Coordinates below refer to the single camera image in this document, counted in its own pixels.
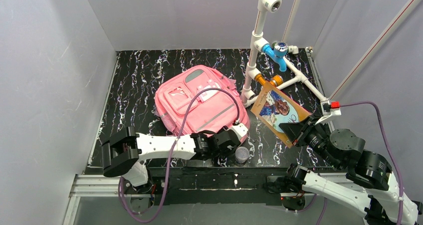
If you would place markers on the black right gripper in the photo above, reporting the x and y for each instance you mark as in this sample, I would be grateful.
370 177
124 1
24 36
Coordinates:
303 132

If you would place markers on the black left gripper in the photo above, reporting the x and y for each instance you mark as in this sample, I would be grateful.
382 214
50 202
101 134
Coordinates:
230 134

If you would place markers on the orange picture book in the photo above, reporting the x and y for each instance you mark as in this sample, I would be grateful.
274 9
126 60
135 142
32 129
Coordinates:
273 107

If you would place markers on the pink student backpack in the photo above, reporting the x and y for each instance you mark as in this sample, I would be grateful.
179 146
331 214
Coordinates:
201 98

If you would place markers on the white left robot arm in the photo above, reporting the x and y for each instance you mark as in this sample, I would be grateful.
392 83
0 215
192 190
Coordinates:
123 151

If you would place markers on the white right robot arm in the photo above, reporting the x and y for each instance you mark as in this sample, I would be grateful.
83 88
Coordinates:
382 203

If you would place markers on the orange pipe fitting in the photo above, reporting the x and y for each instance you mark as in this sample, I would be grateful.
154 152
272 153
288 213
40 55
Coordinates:
275 81

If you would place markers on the blue pipe valve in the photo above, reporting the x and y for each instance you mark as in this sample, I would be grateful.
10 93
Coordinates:
277 53

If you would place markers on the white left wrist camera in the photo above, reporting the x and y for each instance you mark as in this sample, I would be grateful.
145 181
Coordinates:
240 130

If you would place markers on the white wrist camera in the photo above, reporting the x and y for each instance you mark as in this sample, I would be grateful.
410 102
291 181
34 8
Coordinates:
330 110
240 130

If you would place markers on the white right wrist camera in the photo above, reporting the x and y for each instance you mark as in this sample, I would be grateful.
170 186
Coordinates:
330 110

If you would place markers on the white PVC pipe frame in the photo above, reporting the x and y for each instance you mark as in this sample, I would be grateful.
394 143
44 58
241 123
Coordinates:
248 97

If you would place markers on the aluminium frame rail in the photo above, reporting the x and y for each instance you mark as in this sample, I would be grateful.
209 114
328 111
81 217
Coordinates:
104 199

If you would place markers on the white wall conduit pipe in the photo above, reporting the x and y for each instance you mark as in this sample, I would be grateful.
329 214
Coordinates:
376 46

